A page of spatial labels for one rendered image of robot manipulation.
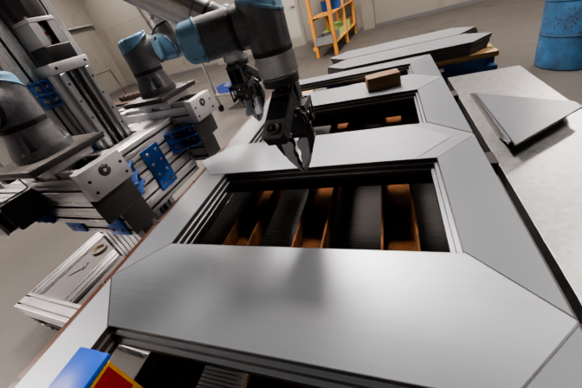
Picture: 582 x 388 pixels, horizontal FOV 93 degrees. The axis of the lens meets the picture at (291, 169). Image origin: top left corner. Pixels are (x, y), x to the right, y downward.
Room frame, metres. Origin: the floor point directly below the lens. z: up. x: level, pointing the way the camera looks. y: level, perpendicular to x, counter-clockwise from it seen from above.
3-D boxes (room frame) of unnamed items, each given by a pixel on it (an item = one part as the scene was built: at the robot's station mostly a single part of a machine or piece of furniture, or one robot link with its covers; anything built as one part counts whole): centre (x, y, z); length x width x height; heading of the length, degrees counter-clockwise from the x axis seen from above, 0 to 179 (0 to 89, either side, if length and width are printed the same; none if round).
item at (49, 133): (0.84, 0.67, 1.09); 0.15 x 0.15 x 0.10
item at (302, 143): (0.54, -0.05, 0.94); 0.06 x 0.03 x 0.09; 155
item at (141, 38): (1.28, 0.43, 1.20); 0.13 x 0.12 x 0.14; 124
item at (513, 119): (0.68, -0.71, 0.77); 0.45 x 0.20 x 0.04; 155
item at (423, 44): (1.51, -0.76, 0.82); 0.80 x 0.40 x 0.06; 65
